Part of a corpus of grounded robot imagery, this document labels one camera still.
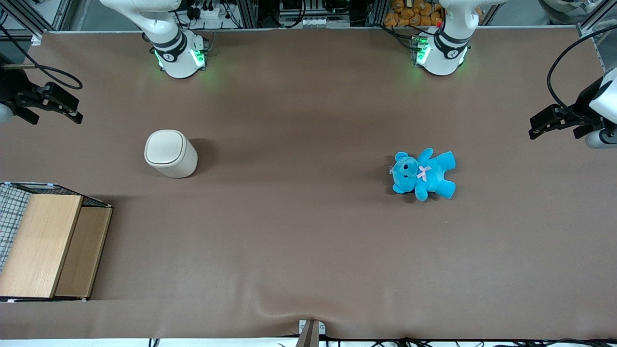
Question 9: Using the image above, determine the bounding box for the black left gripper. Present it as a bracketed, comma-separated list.
[528, 104, 604, 141]

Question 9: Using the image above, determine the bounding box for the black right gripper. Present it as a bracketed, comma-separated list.
[14, 82, 83, 125]

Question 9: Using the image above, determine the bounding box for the beige lidded trash can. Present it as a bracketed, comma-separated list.
[144, 129, 199, 179]

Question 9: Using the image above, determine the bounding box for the blue teddy bear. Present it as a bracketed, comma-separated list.
[389, 147, 456, 202]

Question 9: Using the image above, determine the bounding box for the orange snack bag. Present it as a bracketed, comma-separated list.
[384, 0, 444, 28]

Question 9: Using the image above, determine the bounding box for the white power strip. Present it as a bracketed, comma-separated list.
[181, 0, 235, 21]

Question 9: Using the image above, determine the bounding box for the white terminal block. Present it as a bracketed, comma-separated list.
[298, 16, 351, 29]

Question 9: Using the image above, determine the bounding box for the brown table mat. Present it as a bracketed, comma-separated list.
[0, 27, 617, 340]

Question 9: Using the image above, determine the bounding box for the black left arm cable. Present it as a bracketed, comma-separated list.
[547, 25, 617, 121]

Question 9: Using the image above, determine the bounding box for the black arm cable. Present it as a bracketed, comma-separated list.
[547, 25, 617, 121]
[0, 24, 83, 91]

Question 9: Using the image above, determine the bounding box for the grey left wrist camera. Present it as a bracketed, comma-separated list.
[585, 128, 617, 149]

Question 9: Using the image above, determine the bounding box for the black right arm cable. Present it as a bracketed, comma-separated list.
[0, 24, 83, 91]

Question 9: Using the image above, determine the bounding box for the aluminium frame profile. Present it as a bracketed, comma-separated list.
[576, 0, 617, 38]
[0, 0, 73, 43]

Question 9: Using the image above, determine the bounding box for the wooden shelf with wire frame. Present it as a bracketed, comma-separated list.
[0, 182, 114, 303]

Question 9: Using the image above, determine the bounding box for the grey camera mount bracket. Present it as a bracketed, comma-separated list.
[298, 319, 326, 347]

